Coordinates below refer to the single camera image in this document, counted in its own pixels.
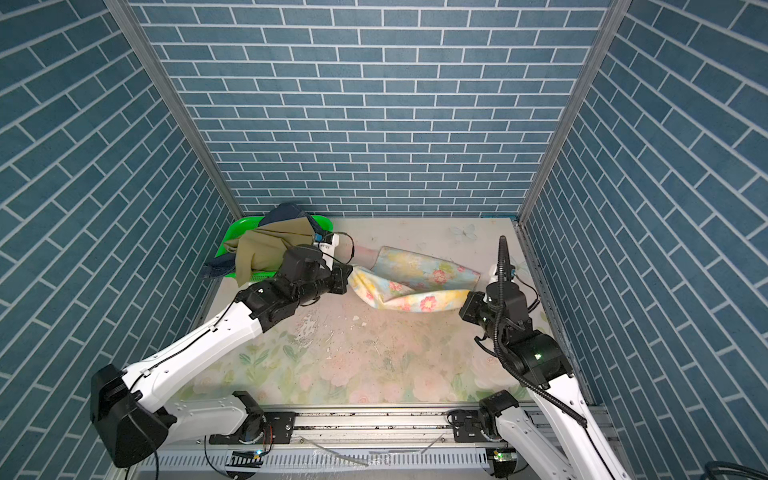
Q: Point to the olive khaki skirt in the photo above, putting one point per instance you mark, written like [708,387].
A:
[263,249]

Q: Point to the left aluminium corner post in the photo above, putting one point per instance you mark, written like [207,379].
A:
[130,27]

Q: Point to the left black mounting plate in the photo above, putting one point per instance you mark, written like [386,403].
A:
[269,428]

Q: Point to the black mounting plate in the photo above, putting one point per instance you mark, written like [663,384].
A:
[269,428]
[462,426]

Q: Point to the white slotted cable duct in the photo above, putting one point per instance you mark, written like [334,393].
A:
[314,460]

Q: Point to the aluminium corner post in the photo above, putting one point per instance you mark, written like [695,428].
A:
[605,35]
[130,27]

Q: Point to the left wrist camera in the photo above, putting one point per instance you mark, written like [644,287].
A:
[328,246]

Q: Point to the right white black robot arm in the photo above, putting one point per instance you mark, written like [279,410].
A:
[538,363]

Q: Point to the right aluminium corner post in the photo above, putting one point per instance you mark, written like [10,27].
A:
[605,35]

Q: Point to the floral pastel skirt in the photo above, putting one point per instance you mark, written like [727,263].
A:
[410,282]

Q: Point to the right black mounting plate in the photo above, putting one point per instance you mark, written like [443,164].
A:
[462,426]

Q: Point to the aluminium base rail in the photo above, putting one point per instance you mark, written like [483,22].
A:
[397,427]

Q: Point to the dark navy skirt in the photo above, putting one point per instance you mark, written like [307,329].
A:
[224,264]

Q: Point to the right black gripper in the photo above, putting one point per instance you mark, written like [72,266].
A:
[469,307]

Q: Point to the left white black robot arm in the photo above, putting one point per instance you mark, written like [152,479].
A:
[129,406]

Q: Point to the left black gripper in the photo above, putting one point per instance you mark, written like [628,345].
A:
[340,274]

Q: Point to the green plastic basket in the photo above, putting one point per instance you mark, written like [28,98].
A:
[242,225]

